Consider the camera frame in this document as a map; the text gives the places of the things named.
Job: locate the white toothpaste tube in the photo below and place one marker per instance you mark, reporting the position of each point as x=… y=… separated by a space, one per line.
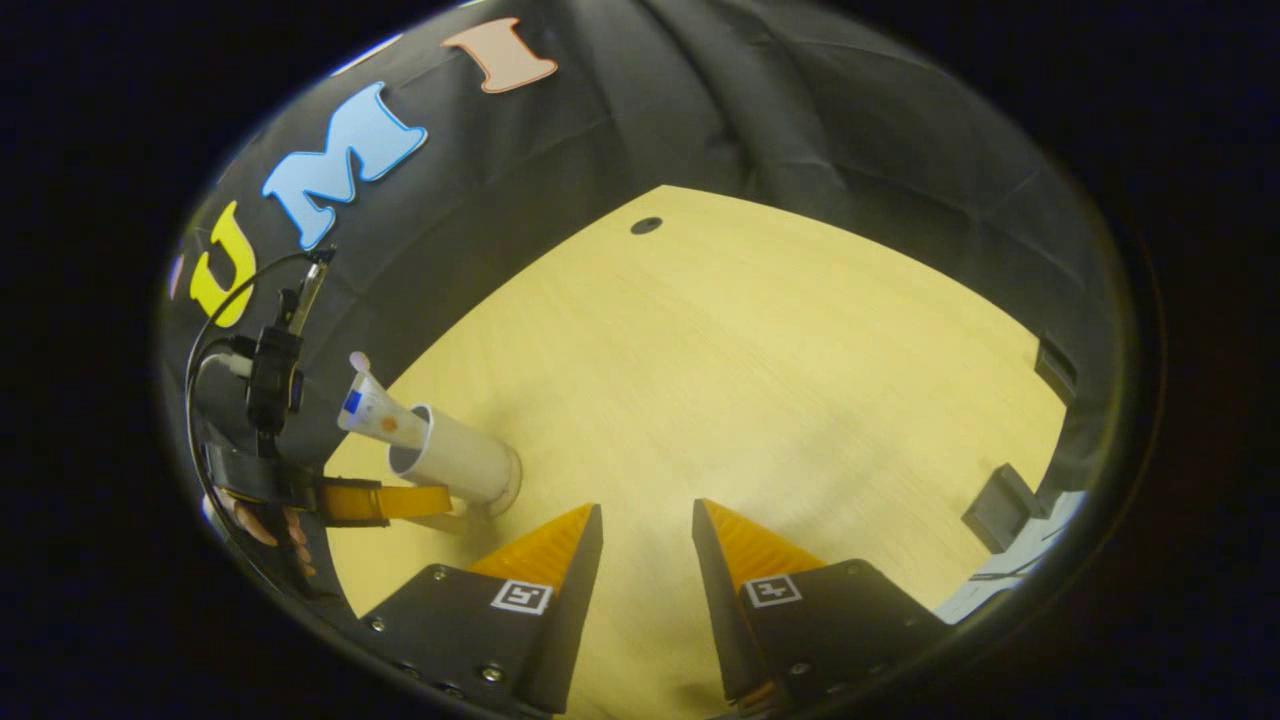
x=375 y=415

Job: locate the white sheet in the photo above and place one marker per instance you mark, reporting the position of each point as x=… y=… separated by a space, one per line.
x=1000 y=590

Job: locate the black backdrop cloth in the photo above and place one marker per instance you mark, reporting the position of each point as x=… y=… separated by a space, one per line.
x=800 y=120

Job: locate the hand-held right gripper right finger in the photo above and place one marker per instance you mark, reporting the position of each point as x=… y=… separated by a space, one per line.
x=830 y=625

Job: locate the white toothbrush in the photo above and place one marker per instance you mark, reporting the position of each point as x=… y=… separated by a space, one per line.
x=359 y=361

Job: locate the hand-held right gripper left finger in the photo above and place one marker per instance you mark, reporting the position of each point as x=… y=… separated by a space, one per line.
x=480 y=630

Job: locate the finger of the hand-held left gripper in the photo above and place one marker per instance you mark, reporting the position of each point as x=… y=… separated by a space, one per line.
x=385 y=502

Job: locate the dark box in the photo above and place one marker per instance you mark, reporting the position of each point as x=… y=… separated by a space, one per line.
x=1000 y=510

